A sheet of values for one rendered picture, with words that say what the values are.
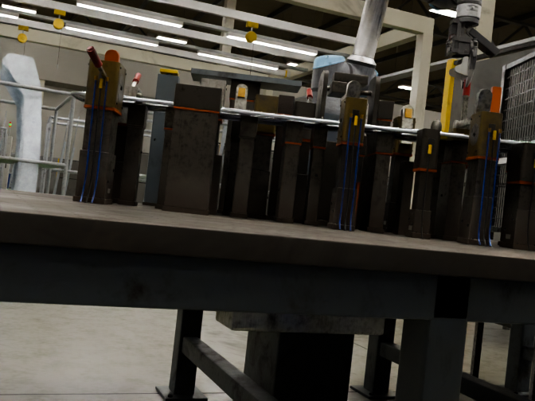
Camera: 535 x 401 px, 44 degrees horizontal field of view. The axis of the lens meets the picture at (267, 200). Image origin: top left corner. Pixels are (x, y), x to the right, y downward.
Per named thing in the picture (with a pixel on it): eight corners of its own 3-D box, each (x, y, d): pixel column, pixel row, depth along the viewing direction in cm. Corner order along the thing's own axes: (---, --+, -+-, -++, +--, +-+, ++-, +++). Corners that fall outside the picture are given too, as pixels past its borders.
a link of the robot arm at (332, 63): (303, 89, 253) (307, 53, 253) (332, 95, 259) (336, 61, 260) (322, 86, 242) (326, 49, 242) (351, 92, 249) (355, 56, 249)
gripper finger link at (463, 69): (451, 85, 208) (453, 56, 210) (470, 87, 209) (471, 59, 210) (454, 82, 205) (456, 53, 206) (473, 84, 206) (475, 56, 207)
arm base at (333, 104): (296, 114, 254) (299, 89, 255) (331, 121, 260) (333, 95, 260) (314, 111, 241) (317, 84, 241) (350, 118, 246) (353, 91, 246)
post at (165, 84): (142, 204, 220) (156, 73, 220) (145, 204, 228) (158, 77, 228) (165, 207, 220) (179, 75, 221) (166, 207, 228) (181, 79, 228)
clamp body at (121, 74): (68, 202, 163) (84, 55, 163) (80, 202, 177) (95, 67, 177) (103, 206, 163) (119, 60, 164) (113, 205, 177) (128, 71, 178)
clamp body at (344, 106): (332, 231, 169) (346, 95, 169) (325, 228, 180) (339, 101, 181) (357, 233, 169) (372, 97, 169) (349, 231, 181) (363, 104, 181)
